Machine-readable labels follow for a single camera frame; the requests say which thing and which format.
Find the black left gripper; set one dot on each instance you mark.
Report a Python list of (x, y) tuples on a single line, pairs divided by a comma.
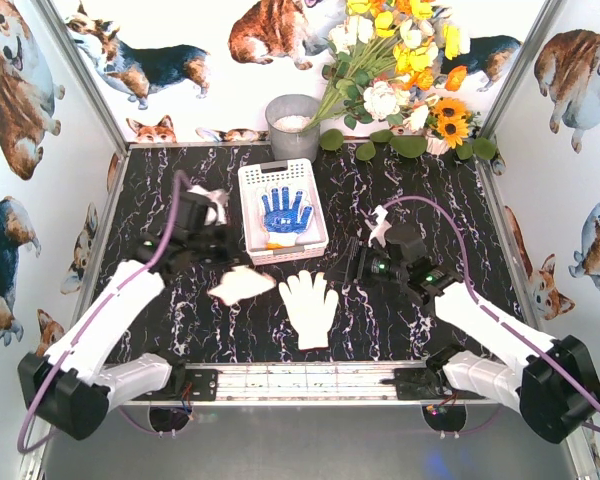
[(225, 248)]

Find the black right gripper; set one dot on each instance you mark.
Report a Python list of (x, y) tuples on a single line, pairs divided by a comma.
[(353, 265)]

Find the cream glove off table edge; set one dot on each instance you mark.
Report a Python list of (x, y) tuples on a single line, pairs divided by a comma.
[(241, 283)]

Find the yellow palm glove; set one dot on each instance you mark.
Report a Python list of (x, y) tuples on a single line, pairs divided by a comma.
[(276, 240)]

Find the blue dotted work glove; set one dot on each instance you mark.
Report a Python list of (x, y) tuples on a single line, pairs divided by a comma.
[(285, 213)]

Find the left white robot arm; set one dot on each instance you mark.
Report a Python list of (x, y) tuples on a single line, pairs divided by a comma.
[(69, 386)]

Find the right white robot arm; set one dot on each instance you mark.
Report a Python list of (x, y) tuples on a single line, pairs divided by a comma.
[(550, 382)]

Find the white perforated storage basket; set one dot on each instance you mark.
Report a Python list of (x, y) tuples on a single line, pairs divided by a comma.
[(256, 179)]

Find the grey metal bucket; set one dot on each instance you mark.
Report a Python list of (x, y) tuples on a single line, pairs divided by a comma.
[(293, 134)]

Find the artificial flower bouquet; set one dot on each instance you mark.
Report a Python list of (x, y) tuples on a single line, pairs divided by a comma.
[(401, 62)]

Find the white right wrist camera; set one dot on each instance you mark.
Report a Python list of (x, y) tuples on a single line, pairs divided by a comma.
[(378, 227)]

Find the aluminium front rail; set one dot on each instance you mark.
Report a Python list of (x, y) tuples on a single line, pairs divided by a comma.
[(363, 383)]

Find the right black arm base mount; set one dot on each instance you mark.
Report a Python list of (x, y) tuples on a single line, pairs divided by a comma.
[(428, 381)]

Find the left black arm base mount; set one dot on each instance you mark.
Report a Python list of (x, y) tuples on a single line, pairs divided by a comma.
[(184, 383)]

